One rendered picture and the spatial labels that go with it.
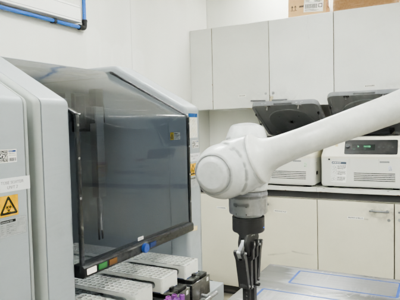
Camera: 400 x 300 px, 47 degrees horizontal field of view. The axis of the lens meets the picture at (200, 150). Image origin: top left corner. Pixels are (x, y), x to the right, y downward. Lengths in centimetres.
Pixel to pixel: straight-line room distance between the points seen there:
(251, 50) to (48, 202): 290
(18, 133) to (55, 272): 37
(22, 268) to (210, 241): 274
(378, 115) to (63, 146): 76
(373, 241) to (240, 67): 171
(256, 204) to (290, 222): 247
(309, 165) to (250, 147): 254
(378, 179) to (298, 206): 59
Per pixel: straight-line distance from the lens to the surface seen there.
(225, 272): 380
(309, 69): 370
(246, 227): 104
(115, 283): 155
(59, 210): 123
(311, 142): 88
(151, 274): 162
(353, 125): 92
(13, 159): 112
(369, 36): 364
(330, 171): 337
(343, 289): 162
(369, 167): 332
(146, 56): 354
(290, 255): 356
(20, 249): 116
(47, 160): 119
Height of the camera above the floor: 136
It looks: 3 degrees down
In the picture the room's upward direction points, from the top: 1 degrees counter-clockwise
